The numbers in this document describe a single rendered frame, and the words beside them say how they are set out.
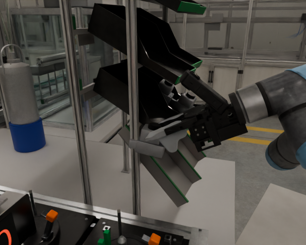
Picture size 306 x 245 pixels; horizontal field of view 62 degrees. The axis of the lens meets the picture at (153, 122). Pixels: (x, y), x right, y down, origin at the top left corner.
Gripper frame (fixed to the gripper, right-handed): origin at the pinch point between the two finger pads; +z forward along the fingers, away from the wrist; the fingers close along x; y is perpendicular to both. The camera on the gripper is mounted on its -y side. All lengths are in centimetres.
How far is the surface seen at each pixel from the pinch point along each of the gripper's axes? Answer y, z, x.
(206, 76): 40, -9, 399
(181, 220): 37.6, 9.2, 19.0
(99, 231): 20.3, 24.3, -1.2
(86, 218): 17.5, 28.9, 2.6
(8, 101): -26, 74, 51
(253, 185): 130, -17, 177
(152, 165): 12.0, 7.0, 10.6
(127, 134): 1.3, 10.4, 12.1
